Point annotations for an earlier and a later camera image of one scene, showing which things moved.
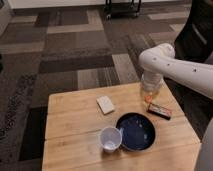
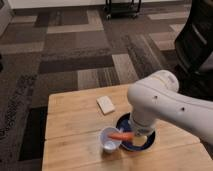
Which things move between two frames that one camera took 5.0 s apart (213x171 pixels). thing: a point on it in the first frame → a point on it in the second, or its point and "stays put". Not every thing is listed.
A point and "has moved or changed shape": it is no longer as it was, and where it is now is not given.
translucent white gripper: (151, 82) → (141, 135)
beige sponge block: (105, 104) stays put
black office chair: (195, 41) stays put
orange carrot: (148, 98) has moved or changed shape
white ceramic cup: (110, 138) stays put
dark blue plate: (137, 131) stays put
